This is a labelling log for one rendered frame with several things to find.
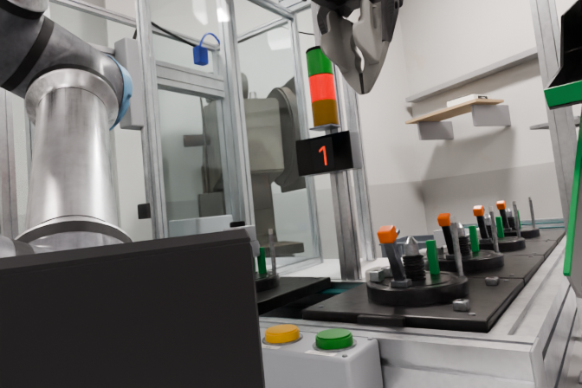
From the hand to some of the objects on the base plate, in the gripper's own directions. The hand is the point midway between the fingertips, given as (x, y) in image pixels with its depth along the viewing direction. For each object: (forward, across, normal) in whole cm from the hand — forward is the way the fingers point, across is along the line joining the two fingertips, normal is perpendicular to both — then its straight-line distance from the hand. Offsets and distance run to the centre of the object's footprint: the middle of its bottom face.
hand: (365, 83), depth 47 cm
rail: (+37, -32, +5) cm, 50 cm away
